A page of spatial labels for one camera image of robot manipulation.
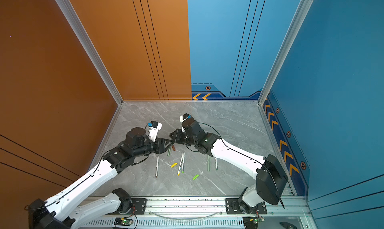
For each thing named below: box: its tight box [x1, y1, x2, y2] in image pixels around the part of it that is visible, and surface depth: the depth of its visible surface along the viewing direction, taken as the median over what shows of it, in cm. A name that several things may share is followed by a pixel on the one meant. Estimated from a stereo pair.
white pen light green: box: [181, 152, 185, 174], surface depth 87 cm
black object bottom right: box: [279, 221, 297, 229], surface depth 70 cm
